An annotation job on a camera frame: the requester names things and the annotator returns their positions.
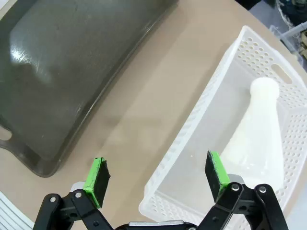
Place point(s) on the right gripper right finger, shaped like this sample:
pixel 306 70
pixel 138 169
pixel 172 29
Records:
pixel 216 172

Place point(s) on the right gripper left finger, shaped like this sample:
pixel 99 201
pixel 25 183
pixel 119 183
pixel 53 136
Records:
pixel 96 182

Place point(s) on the translucent white conical flask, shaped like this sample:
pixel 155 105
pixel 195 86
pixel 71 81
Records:
pixel 259 124

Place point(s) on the dark brown serving tray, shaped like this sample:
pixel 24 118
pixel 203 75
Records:
pixel 60 72

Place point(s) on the white perforated plastic basket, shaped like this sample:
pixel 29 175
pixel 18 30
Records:
pixel 254 48

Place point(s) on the ridged aluminium base plate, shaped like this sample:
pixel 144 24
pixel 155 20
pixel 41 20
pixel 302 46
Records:
pixel 9 215

